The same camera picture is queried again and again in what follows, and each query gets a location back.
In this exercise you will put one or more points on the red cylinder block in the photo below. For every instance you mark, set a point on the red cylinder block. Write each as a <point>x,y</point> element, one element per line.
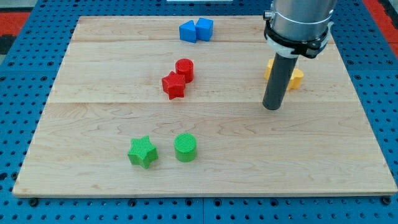
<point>185,67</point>

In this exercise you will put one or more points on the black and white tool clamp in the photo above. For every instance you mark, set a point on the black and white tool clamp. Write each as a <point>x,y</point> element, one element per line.
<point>293,48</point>

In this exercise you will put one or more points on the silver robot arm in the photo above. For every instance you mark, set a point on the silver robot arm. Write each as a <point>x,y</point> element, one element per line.
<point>294,28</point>

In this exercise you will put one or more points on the blue cube block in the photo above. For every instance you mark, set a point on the blue cube block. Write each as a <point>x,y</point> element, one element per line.
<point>204,29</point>

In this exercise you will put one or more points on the green star block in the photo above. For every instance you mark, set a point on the green star block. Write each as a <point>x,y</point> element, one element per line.
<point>142,152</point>

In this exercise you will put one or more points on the red star block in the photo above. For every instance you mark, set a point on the red star block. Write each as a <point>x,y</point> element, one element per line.
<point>174,85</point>

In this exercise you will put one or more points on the yellow hexagon block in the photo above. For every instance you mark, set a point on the yellow hexagon block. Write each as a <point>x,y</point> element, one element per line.
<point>268,69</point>

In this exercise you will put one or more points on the blue triangular prism block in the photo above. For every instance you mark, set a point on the blue triangular prism block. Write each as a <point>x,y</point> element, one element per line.
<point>187,32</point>

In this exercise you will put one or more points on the yellow heart block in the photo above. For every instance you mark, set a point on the yellow heart block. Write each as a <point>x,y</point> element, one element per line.
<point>296,79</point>

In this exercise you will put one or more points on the green cylinder block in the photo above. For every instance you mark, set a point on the green cylinder block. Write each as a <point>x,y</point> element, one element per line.
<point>185,146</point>

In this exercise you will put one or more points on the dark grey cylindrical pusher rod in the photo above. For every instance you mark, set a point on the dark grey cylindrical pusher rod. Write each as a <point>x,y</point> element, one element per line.
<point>281,72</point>

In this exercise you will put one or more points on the wooden board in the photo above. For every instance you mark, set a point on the wooden board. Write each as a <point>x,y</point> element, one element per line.
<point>108,90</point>

